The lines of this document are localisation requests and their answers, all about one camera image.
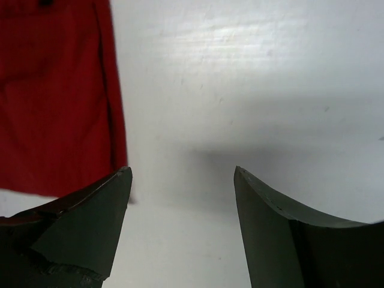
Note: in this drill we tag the red t-shirt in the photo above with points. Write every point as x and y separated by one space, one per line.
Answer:
62 120

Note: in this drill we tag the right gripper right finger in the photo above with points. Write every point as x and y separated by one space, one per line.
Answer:
289 244

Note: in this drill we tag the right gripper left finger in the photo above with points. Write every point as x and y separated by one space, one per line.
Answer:
68 242

